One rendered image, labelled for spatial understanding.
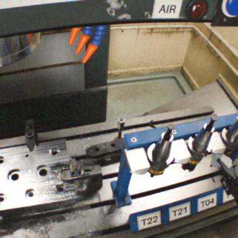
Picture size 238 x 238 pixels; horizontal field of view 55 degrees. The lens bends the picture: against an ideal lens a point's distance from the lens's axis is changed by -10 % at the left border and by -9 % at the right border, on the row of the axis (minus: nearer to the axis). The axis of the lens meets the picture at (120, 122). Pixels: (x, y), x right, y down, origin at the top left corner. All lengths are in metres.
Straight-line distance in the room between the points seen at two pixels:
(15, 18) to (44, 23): 0.03
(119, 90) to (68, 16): 1.44
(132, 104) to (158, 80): 0.32
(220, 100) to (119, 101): 0.63
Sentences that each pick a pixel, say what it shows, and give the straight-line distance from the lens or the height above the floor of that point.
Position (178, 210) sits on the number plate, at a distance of 0.84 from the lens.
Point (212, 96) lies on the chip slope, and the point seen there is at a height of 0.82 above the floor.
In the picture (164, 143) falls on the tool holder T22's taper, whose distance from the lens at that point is 0.53.
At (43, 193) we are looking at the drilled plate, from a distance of 0.79.
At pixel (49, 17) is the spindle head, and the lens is 0.23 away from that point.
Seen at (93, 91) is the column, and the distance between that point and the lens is 1.22.
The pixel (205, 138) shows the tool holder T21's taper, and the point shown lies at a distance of 0.59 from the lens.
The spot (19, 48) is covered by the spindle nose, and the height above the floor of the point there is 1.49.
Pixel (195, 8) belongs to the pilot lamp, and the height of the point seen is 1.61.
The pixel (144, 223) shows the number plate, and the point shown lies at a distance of 0.81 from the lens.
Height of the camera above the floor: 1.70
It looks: 50 degrees down
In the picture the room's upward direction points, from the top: 7 degrees clockwise
